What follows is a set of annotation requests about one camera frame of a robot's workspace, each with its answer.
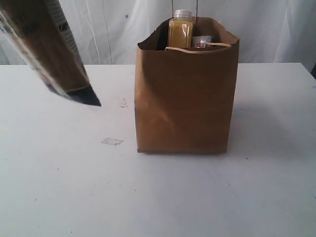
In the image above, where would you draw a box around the brown paper bag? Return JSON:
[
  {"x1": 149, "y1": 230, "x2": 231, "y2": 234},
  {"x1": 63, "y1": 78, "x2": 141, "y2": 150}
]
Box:
[{"x1": 134, "y1": 15, "x2": 239, "y2": 154}]

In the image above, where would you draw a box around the yellow grain bottle white cap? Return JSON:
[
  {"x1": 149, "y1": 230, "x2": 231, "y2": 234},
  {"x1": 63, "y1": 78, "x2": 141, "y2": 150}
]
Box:
[{"x1": 167, "y1": 9, "x2": 194, "y2": 48}]

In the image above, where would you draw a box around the spaghetti packet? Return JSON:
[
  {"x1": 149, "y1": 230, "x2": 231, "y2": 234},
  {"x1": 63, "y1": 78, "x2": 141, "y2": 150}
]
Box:
[{"x1": 0, "y1": 0, "x2": 101, "y2": 106}]

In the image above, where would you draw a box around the clear tape scrap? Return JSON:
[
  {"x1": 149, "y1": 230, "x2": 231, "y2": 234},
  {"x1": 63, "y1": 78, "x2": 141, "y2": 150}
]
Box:
[
  {"x1": 101, "y1": 138, "x2": 123, "y2": 146},
  {"x1": 119, "y1": 98, "x2": 128, "y2": 108}
]

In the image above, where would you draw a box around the small milk carton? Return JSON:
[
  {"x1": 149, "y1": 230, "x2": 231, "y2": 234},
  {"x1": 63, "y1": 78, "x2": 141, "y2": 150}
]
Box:
[{"x1": 192, "y1": 36, "x2": 213, "y2": 48}]

